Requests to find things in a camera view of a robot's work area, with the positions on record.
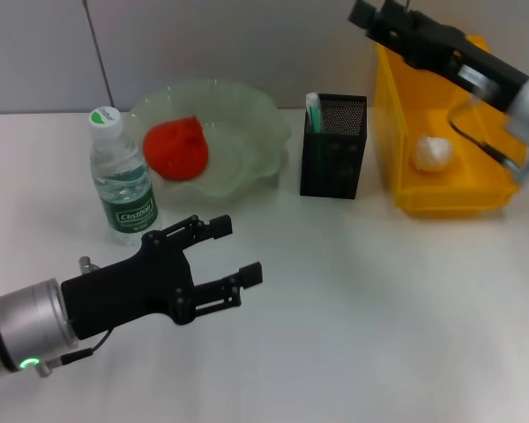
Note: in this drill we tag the black mesh pen holder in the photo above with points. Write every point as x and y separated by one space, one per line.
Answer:
330 167

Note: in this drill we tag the green glass fruit plate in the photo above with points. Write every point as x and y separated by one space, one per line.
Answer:
242 141

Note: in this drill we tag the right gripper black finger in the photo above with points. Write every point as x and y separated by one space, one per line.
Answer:
363 15
399 13

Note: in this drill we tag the grey marker pen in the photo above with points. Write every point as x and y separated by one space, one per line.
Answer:
312 99

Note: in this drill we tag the orange fruit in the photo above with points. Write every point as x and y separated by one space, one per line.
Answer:
176 150

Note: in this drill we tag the clear water bottle green label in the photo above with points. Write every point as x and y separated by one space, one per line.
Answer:
123 185

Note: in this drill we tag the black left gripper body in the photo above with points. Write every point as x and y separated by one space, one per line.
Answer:
128 291

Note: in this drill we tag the white paper ball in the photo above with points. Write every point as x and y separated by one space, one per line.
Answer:
432 154

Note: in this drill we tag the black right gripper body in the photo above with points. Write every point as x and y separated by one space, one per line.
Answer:
445 48

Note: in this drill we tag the green pen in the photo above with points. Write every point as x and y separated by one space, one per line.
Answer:
318 121

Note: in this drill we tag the yellow plastic bin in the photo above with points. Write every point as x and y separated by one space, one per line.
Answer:
449 198

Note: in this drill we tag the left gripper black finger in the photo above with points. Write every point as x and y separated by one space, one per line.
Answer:
251 275
220 225

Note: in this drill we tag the left gripper silver stud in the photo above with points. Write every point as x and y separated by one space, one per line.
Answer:
88 264

